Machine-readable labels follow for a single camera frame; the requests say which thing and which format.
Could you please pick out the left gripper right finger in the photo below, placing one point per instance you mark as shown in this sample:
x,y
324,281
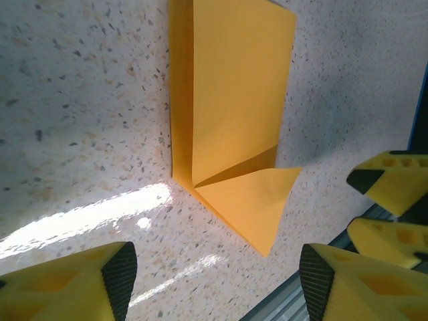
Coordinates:
x,y
368,291

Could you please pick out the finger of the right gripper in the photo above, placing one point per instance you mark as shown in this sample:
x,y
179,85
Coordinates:
x,y
398,180
391,240

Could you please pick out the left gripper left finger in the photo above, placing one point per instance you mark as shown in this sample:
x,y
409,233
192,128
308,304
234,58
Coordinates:
x,y
67,291

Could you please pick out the orange paper sheet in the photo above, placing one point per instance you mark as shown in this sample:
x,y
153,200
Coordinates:
x,y
234,100

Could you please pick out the blue table edge strip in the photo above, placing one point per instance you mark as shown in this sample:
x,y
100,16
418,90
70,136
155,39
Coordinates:
x,y
420,110

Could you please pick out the long aluminium mounting rail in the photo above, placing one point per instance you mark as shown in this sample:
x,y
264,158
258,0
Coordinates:
x,y
284,301

